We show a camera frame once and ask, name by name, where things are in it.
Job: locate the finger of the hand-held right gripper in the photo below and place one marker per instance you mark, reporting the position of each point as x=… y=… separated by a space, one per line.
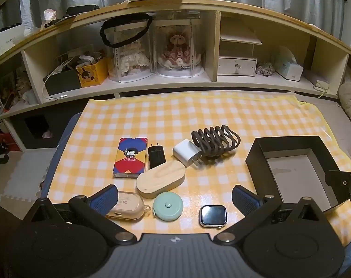
x=342 y=184

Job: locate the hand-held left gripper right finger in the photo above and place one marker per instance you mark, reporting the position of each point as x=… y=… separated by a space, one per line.
x=246 y=201

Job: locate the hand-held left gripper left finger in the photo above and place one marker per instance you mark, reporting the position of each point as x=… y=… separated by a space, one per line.
x=104 y=198

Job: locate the square smartwatch face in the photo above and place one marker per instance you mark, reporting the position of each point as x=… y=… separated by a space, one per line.
x=212 y=215

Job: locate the black cardboard box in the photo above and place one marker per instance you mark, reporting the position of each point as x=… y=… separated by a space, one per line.
x=259 y=156

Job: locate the mint green tape measure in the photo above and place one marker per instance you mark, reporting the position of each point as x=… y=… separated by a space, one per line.
x=168 y=205

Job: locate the black charger plug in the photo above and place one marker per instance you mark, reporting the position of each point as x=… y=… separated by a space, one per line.
x=156 y=156

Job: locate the white charger plug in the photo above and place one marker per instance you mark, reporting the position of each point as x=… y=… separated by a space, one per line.
x=185 y=150

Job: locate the beige earbuds case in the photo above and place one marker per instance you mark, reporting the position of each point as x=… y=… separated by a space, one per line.
x=129 y=205

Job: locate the colourful card box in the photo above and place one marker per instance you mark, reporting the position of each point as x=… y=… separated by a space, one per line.
x=129 y=157

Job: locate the oval wooden case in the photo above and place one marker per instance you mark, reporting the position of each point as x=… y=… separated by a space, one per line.
x=159 y=178

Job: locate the blue bed sheet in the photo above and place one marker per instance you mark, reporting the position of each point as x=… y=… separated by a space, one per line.
x=59 y=139

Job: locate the grey foam floor mat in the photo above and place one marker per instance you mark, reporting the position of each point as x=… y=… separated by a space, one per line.
x=19 y=173

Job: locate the yellow checkered mat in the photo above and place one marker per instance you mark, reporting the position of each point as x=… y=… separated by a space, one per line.
x=164 y=115

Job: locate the pale notebook with green ribbon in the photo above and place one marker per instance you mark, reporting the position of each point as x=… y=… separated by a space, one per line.
x=320 y=84

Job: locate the red box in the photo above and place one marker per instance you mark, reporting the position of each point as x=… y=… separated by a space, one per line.
x=7 y=144

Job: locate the black storage box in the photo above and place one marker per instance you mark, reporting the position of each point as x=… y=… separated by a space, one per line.
x=62 y=82

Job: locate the yellow cardboard box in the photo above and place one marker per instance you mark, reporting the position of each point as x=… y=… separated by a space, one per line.
x=91 y=73

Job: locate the white tissue box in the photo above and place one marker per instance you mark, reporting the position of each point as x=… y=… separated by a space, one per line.
x=288 y=66

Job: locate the pearl lace ornament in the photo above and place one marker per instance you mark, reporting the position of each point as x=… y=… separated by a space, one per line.
x=265 y=69

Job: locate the white wooden drawer box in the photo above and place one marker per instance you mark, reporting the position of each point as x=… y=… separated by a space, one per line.
x=236 y=66

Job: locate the white dress doll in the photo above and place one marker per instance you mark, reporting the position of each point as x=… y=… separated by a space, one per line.
x=133 y=59

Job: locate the wooden shelf unit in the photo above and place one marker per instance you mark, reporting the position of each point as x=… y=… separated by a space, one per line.
x=213 y=49

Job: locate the pink dress bear doll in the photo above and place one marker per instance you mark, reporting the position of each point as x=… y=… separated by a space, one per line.
x=177 y=52

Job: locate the clear doll display case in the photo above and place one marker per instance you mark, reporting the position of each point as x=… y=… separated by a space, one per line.
x=164 y=23

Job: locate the long white box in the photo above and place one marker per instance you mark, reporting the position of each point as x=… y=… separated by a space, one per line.
x=7 y=40

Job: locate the pink crystal ornament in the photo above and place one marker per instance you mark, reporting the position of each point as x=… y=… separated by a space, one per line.
x=49 y=17

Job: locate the black flat case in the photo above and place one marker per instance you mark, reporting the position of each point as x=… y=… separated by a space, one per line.
x=81 y=9

